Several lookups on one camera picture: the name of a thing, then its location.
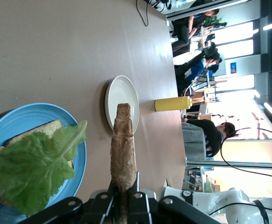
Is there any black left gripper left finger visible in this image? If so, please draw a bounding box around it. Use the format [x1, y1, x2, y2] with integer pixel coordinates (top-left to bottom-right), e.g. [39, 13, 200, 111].
[19, 181, 119, 224]

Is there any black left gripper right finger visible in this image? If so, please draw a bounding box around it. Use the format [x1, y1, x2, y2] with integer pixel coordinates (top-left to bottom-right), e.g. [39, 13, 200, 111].
[126, 172, 221, 224]

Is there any brown toasted bread slice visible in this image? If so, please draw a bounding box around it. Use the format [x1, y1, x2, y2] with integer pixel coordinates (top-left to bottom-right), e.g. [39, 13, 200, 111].
[109, 103, 136, 222]

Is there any green lettuce leaf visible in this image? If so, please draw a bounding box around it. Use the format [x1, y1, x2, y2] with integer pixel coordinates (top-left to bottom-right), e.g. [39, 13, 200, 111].
[0, 119, 88, 217]

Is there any pale bread slice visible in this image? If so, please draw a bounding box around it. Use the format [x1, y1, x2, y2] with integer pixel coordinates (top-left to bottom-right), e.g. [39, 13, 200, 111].
[0, 119, 75, 208]

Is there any yellow squeeze bottle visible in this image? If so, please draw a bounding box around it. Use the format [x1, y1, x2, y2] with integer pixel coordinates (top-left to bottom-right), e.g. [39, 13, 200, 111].
[154, 79, 197, 112]

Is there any blue plate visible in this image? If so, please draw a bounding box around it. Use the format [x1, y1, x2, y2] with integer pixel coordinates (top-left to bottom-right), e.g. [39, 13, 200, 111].
[0, 102, 87, 224]

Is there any cream white plate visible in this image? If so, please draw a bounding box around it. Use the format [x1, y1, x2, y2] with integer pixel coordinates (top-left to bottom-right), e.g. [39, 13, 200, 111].
[104, 75, 140, 133]

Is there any grey mesh chair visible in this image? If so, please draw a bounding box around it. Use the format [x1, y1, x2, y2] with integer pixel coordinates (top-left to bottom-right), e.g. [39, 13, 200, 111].
[181, 122, 207, 162]

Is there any seated person black shirt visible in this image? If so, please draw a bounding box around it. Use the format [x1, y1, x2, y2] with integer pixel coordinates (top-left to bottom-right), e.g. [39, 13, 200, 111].
[186, 119, 236, 158]

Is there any person in blue jacket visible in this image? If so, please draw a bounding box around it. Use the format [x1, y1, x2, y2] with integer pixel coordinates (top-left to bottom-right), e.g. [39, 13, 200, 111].
[174, 52, 223, 96]

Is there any person in dark clothes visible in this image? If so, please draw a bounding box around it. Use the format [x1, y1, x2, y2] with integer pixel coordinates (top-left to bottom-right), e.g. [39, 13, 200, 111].
[172, 8, 221, 54]

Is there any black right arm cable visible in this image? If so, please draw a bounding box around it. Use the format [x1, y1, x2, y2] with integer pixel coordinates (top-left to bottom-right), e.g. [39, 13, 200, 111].
[220, 127, 272, 181]

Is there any silver metal post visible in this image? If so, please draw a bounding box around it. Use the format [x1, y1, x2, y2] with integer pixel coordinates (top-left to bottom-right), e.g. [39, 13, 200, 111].
[186, 160, 272, 168]

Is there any black looped table cable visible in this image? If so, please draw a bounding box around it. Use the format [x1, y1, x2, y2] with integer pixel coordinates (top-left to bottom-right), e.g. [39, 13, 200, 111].
[136, 0, 150, 27]

